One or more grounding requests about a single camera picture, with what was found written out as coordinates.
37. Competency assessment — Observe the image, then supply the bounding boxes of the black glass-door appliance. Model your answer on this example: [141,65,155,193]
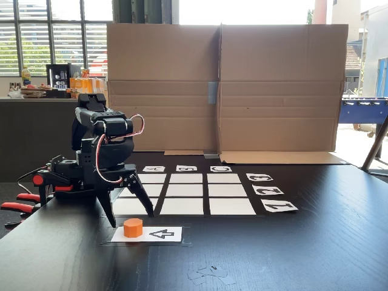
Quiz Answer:
[45,63,81,98]

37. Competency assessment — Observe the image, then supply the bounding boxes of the paper label number 1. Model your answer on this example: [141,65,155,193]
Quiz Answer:
[260,199,299,213]

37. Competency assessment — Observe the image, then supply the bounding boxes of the paper label number 3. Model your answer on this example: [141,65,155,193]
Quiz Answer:
[246,173,273,182]

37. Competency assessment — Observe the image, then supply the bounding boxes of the red and black clamp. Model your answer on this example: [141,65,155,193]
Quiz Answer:
[0,169,75,228]

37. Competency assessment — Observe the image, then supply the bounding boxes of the blue foosball table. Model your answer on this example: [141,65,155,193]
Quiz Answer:
[338,96,388,137]

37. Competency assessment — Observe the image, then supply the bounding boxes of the white arrow paper sheet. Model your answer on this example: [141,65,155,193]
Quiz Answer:
[110,226,183,243]

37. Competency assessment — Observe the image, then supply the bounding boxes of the slanted metal table leg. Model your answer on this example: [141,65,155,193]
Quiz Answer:
[361,114,388,176]

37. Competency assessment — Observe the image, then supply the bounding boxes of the black power cable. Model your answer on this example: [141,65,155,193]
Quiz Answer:
[16,165,51,195]

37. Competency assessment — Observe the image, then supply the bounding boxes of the orange round token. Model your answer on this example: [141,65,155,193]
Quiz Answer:
[123,218,143,238]

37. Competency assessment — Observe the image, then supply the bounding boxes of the dark counter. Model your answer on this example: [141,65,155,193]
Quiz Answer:
[0,97,109,182]

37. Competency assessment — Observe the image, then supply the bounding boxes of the paper label number 2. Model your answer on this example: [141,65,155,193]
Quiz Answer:
[252,186,285,196]

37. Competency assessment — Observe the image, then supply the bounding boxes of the white nine-square grid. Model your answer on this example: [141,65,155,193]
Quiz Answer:
[113,172,264,216]

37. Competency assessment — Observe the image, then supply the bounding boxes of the brown cardboard box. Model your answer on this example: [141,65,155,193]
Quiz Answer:
[106,23,221,156]
[218,23,349,165]

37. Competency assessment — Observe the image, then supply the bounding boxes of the yellow bottle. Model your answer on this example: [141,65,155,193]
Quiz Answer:
[21,66,33,87]

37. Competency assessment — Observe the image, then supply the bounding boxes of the clear tape scraps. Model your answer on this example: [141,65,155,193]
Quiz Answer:
[187,266,237,286]

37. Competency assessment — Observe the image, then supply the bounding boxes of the orange drink cartons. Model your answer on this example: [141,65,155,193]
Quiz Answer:
[69,69,106,99]

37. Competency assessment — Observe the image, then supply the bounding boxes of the plates of food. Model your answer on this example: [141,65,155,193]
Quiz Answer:
[8,83,54,99]

